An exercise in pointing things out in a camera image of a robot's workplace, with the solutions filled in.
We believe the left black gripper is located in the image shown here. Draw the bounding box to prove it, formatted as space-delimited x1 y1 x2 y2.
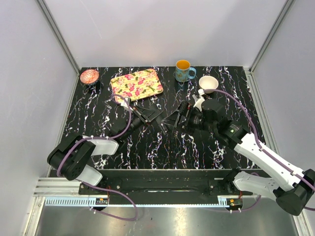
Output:
123 105 163 140

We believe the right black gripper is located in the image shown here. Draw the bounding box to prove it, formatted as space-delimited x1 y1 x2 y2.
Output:
162 100 217 136

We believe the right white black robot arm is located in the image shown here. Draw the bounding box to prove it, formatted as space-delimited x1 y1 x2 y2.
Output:
162 99 315 216

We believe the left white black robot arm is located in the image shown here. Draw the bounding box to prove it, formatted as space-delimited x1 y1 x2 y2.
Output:
47 105 162 194

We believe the floral yellow pink tray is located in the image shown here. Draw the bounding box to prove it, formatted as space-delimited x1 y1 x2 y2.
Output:
110 68 163 101

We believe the cream white bowl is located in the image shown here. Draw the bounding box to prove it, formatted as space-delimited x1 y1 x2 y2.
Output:
198 75 219 94

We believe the blue mug orange inside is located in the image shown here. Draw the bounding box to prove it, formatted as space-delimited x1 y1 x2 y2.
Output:
175 59 196 83

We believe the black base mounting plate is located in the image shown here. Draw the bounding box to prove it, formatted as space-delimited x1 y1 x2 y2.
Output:
78 169 254 197

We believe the red patterned bowl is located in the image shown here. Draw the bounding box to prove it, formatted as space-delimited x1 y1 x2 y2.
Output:
80 69 99 85

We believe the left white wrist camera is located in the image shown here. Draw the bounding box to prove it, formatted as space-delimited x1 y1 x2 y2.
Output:
121 97 133 111

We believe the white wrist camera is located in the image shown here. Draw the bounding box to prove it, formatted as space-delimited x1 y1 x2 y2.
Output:
192 88 211 112
121 97 133 111

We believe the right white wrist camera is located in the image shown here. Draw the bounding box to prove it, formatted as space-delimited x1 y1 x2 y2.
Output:
192 88 211 112

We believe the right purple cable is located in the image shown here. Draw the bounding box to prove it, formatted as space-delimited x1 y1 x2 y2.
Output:
199 88 315 214

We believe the white slotted cable duct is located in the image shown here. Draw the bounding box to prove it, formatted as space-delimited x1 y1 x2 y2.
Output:
45 197 108 207

